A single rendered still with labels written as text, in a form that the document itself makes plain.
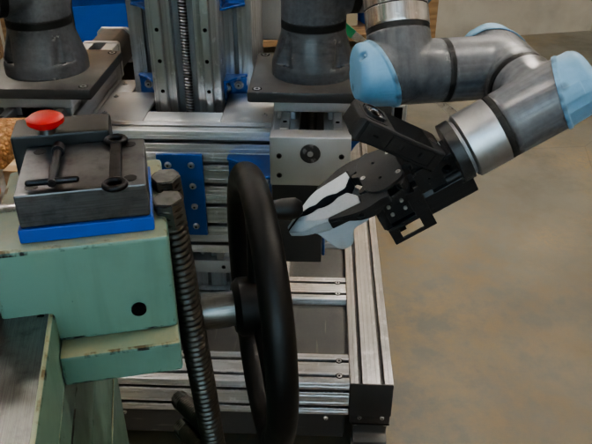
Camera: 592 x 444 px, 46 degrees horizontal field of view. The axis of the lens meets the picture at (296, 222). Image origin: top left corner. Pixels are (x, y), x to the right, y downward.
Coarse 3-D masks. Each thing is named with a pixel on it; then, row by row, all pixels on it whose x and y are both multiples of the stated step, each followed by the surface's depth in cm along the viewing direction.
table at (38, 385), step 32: (0, 320) 54; (32, 320) 54; (0, 352) 51; (32, 352) 51; (64, 352) 55; (96, 352) 56; (128, 352) 56; (160, 352) 57; (0, 384) 48; (32, 384) 48; (0, 416) 46; (32, 416) 46
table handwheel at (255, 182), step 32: (256, 192) 61; (256, 224) 59; (256, 256) 58; (256, 288) 58; (288, 288) 57; (224, 320) 68; (256, 320) 68; (288, 320) 57; (256, 352) 80; (288, 352) 57; (256, 384) 77; (288, 384) 57; (256, 416) 73; (288, 416) 59
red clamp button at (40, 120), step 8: (40, 112) 58; (48, 112) 58; (56, 112) 58; (32, 120) 57; (40, 120) 56; (48, 120) 57; (56, 120) 57; (32, 128) 57; (40, 128) 56; (48, 128) 57
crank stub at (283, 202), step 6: (282, 198) 77; (288, 198) 77; (294, 198) 77; (276, 204) 77; (282, 204) 77; (288, 204) 77; (294, 204) 77; (300, 204) 77; (276, 210) 76; (282, 210) 76; (288, 210) 77; (294, 210) 77; (300, 210) 77; (282, 216) 77; (288, 216) 77; (294, 216) 77
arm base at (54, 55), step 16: (16, 32) 122; (32, 32) 121; (48, 32) 122; (64, 32) 124; (16, 48) 123; (32, 48) 122; (48, 48) 123; (64, 48) 124; (80, 48) 128; (16, 64) 123; (32, 64) 123; (48, 64) 123; (64, 64) 125; (80, 64) 127; (32, 80) 124; (48, 80) 124
